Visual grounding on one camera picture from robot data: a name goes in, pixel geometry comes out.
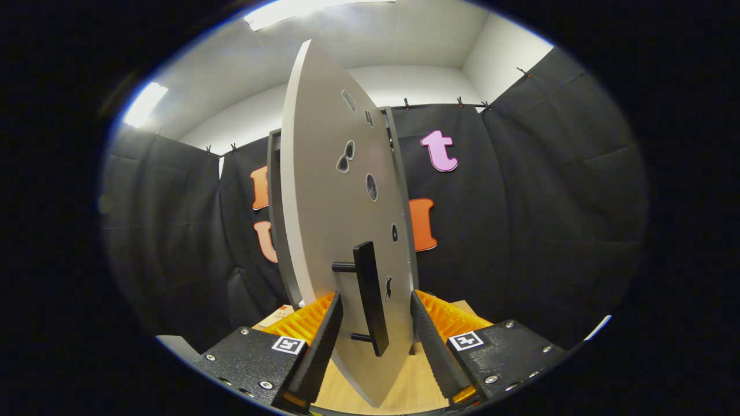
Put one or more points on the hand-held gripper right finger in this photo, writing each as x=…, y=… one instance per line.
x=433, y=346

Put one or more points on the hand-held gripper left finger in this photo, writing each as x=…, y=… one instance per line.
x=324, y=346

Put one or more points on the grey shoe cabinet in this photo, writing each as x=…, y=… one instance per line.
x=274, y=202

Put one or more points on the stack of books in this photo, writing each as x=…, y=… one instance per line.
x=277, y=316

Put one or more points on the white flat object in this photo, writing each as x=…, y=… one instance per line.
x=598, y=327

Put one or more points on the black backdrop cloth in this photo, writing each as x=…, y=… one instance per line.
x=520, y=202

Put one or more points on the narrow ceiling light strip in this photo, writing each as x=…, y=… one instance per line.
x=144, y=104

